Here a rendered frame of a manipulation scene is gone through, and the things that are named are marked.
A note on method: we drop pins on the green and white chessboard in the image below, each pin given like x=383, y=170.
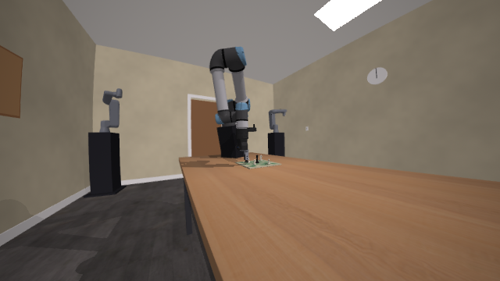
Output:
x=263, y=163

